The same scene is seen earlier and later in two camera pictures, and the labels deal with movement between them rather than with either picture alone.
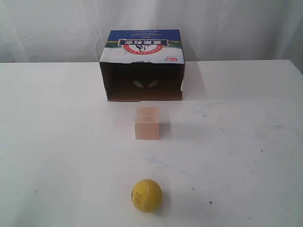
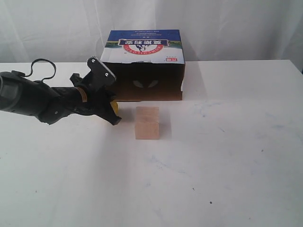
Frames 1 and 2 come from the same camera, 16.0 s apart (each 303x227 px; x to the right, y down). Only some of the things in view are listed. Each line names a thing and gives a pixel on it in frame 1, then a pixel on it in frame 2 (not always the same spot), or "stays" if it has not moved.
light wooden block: [147, 123] stays
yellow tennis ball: [147, 195] → [114, 104]
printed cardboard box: [143, 65] stays
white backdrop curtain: [75, 30] stays
